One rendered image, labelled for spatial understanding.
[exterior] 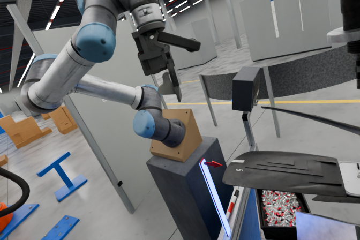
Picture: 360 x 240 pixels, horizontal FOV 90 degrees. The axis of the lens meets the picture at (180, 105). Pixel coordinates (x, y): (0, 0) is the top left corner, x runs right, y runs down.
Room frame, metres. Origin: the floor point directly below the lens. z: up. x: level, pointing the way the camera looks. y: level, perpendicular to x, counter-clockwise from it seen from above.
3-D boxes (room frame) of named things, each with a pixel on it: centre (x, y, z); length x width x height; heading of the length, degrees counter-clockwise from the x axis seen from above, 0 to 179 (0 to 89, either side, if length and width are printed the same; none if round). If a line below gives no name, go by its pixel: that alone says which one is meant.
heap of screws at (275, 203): (0.51, -0.23, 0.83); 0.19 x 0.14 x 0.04; 158
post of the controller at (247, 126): (0.89, -0.32, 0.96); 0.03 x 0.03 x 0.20; 53
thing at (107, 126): (2.10, 0.57, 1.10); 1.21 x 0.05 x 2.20; 143
